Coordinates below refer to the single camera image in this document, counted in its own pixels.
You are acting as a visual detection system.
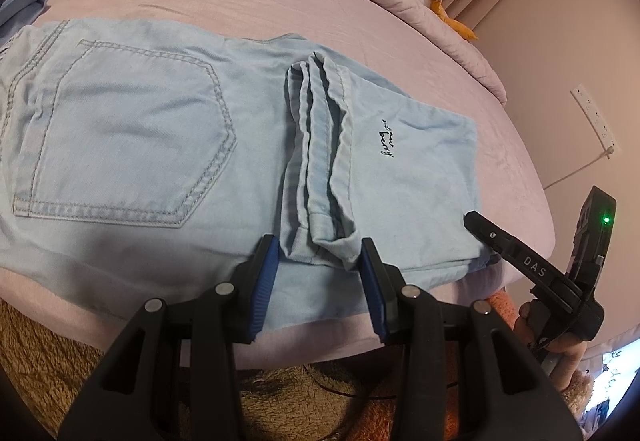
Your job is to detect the small blue folded garment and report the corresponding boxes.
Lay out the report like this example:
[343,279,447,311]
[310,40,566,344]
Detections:
[0,0,49,44]

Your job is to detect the mauve bed sheet mattress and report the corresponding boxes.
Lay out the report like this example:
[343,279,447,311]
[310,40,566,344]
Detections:
[1,0,555,369]

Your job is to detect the person right hand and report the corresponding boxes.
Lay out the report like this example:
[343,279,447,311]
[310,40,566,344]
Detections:
[512,301,597,412]

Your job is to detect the white power cable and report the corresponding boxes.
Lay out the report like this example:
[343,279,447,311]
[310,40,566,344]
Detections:
[542,146,616,192]

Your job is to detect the white wall power strip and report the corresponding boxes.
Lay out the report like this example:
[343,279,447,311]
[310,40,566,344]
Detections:
[570,85,618,157]

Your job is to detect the light blue strawberry pants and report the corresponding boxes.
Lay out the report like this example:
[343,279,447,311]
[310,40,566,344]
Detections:
[1,19,489,331]

